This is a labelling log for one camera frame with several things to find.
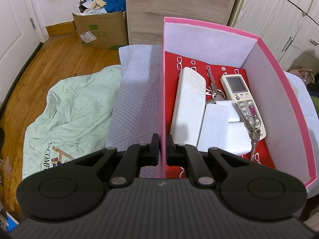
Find brown wooden cabinet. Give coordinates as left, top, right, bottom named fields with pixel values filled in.
left=126, top=0, right=235, bottom=45

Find keys with carabiner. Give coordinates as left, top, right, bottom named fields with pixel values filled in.
left=206, top=66, right=226, bottom=104

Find cream power bank in box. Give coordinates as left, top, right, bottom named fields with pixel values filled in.
left=170, top=67, right=206, bottom=146

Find small white charger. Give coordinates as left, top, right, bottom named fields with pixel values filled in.
left=215, top=100, right=240, bottom=122

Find white door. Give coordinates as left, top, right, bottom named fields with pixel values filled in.
left=1, top=0, right=48, bottom=105

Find light wood wardrobe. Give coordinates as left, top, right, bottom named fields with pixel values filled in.
left=228, top=0, right=318, bottom=74

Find pink storage box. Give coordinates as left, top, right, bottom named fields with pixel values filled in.
left=163, top=17, right=317, bottom=188

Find cardboard box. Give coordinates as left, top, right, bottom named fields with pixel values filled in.
left=73, top=11, right=129, bottom=50

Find white patterned tablecloth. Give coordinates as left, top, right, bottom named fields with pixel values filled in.
left=105, top=45, right=318, bottom=197

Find green bed sheet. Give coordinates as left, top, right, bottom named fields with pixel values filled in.
left=22, top=65, right=122, bottom=179

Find beige air conditioner remote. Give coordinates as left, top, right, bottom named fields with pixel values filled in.
left=220, top=74, right=267, bottom=141

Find blue cloth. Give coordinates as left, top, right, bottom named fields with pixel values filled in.
left=86, top=0, right=126, bottom=13

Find large white charger block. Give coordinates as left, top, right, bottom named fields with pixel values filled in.
left=224, top=122, right=252, bottom=156

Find key with ring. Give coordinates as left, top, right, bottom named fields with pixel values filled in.
left=235, top=104, right=261, bottom=161

